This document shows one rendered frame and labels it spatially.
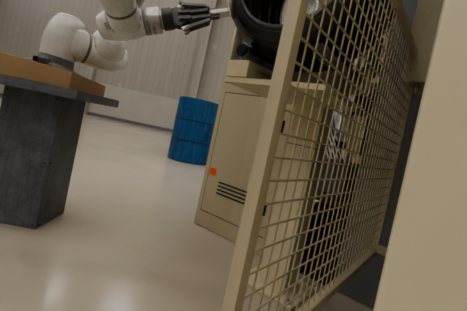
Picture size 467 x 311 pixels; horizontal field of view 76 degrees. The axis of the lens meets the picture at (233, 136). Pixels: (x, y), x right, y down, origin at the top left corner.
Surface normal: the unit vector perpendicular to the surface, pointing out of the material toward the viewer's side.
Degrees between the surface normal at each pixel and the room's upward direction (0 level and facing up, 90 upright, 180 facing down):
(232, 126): 90
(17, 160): 90
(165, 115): 90
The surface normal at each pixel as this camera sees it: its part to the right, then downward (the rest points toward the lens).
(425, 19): -0.59, -0.11
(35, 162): 0.05, 0.04
